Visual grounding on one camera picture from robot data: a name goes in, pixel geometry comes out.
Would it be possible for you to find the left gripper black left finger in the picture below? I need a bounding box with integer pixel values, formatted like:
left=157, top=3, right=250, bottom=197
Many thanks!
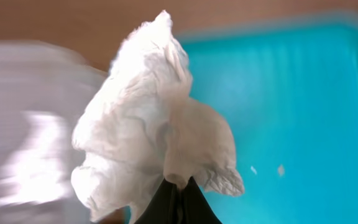
left=135, top=179, right=178, bottom=224

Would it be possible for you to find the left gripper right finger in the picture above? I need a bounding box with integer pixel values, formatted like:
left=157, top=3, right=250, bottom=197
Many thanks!
left=181, top=177, right=222, bottom=224

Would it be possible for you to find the white napkin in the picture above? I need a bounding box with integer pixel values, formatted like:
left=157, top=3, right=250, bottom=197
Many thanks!
left=71, top=11, right=245, bottom=223

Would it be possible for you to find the teal serving tray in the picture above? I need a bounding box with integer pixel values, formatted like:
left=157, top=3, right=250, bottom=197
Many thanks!
left=181, top=18, right=358, bottom=224

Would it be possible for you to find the clear plastic bin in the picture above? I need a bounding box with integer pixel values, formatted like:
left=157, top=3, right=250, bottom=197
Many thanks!
left=0, top=41, right=106, bottom=224

